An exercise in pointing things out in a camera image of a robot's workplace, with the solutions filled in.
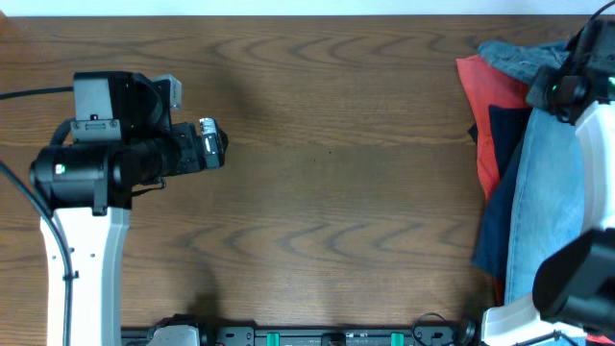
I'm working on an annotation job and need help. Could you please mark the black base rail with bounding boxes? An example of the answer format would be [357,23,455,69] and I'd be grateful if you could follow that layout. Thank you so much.
[121,314,480,346]

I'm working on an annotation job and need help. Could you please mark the dark navy shorts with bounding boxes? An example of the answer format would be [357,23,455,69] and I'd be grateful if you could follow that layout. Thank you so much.
[472,106,531,282]

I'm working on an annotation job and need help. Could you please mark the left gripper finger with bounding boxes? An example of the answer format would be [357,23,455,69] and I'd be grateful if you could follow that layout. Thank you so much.
[203,135,229,169]
[199,117,226,144]

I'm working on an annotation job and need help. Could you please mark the light blue jeans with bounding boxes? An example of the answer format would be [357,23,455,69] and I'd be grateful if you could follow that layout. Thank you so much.
[504,109,584,304]

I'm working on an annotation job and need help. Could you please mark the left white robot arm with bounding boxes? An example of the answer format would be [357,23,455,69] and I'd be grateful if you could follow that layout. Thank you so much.
[31,118,228,345]

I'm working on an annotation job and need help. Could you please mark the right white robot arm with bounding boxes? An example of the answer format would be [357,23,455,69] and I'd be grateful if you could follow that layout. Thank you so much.
[479,18,614,345]

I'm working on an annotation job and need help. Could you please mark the red t-shirt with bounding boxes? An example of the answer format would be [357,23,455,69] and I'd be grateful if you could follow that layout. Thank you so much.
[455,55,529,201]

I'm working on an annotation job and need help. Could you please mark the grey denim garment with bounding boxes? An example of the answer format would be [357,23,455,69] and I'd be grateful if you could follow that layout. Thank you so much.
[478,40,569,85]

